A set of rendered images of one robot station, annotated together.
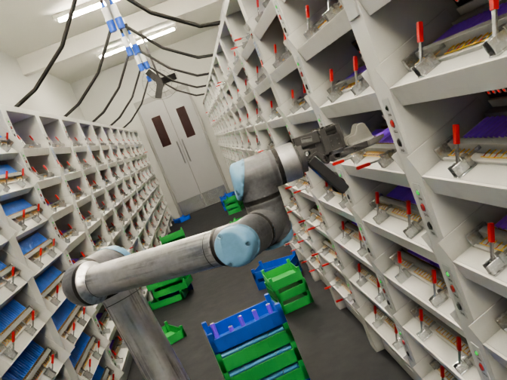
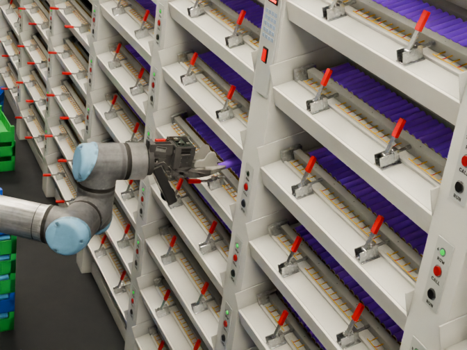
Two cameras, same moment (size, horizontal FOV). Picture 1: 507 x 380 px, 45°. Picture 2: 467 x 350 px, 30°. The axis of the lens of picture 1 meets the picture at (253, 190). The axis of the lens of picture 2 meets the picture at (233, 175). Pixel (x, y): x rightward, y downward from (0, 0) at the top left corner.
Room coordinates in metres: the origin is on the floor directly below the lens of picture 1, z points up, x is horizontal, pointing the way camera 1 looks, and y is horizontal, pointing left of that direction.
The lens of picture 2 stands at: (-0.40, 0.42, 1.90)
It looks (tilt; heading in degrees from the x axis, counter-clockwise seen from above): 24 degrees down; 337
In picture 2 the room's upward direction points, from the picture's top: 8 degrees clockwise
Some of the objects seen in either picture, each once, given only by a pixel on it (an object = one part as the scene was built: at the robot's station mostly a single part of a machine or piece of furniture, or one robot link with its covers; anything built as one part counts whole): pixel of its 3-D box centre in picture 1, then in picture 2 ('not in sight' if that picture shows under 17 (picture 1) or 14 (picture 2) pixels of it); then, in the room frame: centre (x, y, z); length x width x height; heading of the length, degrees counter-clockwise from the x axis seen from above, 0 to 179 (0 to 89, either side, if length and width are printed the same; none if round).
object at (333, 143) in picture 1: (321, 147); (168, 157); (1.48, -0.19, 1.04); 0.12 x 0.08 x 0.09; 93
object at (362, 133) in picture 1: (364, 134); (210, 162); (1.46, -0.29, 1.03); 0.09 x 0.03 x 0.06; 89
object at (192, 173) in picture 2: (349, 149); (192, 171); (1.46, -0.25, 1.01); 0.09 x 0.05 x 0.02; 89
